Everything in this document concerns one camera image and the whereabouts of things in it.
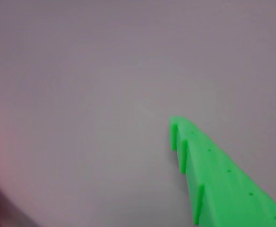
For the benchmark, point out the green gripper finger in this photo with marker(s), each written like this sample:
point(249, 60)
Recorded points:
point(218, 179)

